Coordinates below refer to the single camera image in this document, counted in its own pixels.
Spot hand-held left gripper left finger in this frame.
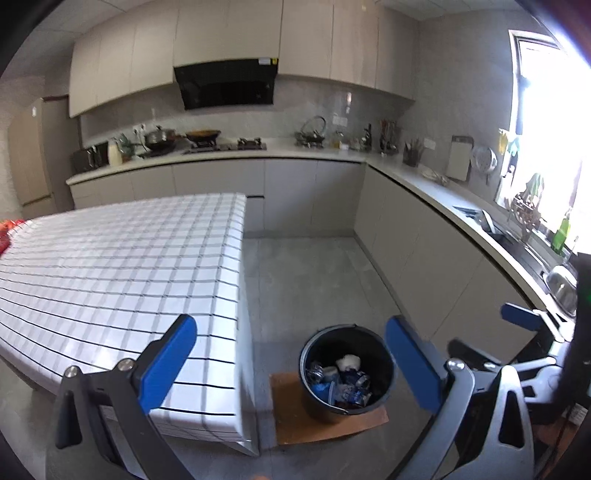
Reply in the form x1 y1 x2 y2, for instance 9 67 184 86
46 314 199 480

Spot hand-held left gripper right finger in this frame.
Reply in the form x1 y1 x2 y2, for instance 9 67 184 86
385 315 539 480

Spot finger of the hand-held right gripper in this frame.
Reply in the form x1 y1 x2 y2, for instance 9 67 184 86
447 338 513 372
501 302 561 340

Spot black bucket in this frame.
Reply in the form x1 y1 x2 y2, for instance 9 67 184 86
298 324 397 424

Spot steel kitchen sink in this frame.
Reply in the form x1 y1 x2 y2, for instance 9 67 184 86
455 205 578 319

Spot green bottle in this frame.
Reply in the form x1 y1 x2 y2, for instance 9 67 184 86
553 209 573 254

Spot potted plant in basket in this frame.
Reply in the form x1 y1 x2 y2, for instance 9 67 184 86
505 173 546 241

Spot brown cardboard sheet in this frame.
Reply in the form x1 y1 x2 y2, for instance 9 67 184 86
269 371 389 446

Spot round white colander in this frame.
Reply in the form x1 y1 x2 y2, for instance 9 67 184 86
471 145 498 185

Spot white cutting board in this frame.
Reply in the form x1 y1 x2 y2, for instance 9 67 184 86
445 135 475 182

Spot yellow green hanging cloth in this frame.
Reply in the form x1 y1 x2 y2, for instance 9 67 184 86
498 129 520 155

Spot dark knife holder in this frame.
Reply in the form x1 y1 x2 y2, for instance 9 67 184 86
403 138 423 168

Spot grey lower cabinets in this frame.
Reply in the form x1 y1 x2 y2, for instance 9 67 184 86
69 159 536 352

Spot bright window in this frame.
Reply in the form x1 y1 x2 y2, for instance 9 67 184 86
508 30 591 217

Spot red plastic box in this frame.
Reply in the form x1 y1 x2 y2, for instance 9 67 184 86
0 220 21 252

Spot steel utensil holder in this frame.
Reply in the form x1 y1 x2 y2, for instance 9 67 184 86
379 121 399 155

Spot black microwave oven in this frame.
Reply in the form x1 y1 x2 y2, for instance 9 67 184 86
71 142 110 175

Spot steel pot with lid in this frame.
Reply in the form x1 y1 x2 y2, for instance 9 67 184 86
144 126 177 151

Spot black gas stove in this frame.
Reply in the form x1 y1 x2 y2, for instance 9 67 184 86
184 137 269 153

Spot white kitchen countertop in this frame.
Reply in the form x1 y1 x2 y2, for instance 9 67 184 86
66 138 578 324

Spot beige refrigerator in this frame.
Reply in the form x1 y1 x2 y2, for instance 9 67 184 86
7 97 81 217

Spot steel kettle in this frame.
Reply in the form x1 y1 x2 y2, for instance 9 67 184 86
295 116 328 147

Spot black range hood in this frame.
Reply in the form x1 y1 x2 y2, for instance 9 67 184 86
174 58 280 110

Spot beige upper cabinets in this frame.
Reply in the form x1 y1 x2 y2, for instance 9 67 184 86
68 0 421 118

